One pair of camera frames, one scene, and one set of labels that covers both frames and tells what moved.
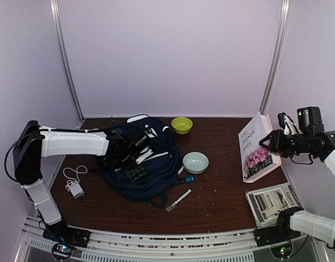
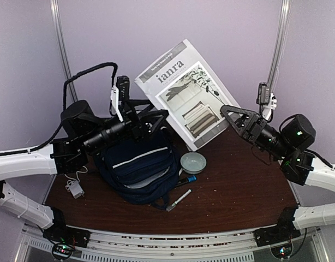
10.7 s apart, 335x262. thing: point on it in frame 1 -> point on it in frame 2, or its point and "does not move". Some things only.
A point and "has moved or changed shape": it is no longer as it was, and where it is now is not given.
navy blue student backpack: x=163 y=168 has moved or changed shape
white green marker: x=178 y=200 does not move
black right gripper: x=275 y=142 -> x=252 y=126
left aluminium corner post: x=54 y=7 does not move
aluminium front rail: x=231 y=246 does not move
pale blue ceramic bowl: x=195 y=162 does not move
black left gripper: x=135 y=174 -> x=136 y=126
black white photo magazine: x=265 y=204 -> x=180 y=85
